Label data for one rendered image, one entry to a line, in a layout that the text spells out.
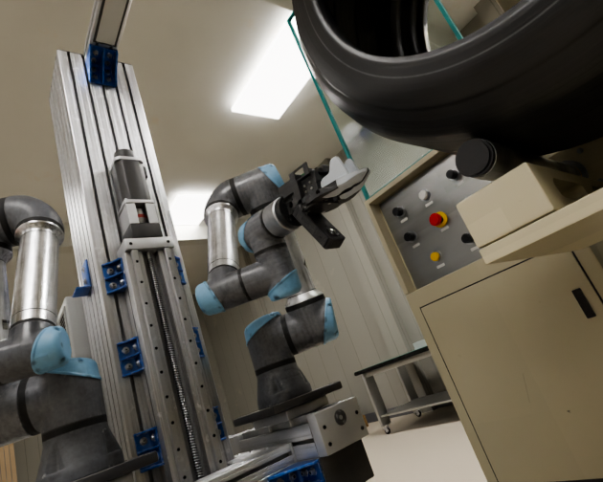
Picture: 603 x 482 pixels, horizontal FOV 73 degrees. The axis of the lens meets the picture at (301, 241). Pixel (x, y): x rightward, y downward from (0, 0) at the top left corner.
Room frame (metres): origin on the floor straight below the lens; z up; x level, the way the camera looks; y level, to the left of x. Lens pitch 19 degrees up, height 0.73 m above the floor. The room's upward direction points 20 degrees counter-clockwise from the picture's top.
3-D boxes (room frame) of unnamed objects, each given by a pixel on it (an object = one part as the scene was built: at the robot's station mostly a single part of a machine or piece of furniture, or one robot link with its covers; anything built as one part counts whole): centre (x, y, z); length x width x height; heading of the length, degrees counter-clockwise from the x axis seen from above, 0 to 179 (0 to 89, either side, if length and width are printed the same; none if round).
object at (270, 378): (1.17, 0.19, 0.77); 0.15 x 0.15 x 0.10
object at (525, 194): (0.56, -0.34, 0.84); 0.36 x 0.09 x 0.06; 135
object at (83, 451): (0.84, 0.56, 0.77); 0.15 x 0.15 x 0.10
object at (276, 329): (1.17, 0.18, 0.88); 0.13 x 0.12 x 0.14; 87
